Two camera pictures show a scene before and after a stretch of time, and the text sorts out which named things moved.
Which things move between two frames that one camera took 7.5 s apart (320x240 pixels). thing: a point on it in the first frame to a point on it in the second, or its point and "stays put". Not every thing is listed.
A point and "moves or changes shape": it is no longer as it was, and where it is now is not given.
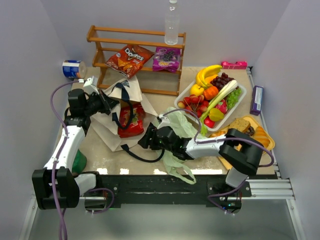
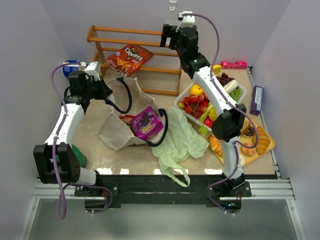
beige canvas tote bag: x=105 y=124 moves or changes shape
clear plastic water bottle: x=171 y=23 stays put
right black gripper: x=151 y=138 to x=165 y=35
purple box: x=256 y=100 stays put
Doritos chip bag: x=128 y=60 stays put
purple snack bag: x=167 y=59 to x=147 y=123
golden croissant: x=261 y=137 stays put
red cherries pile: x=194 y=104 stays put
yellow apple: x=196 y=90 stays put
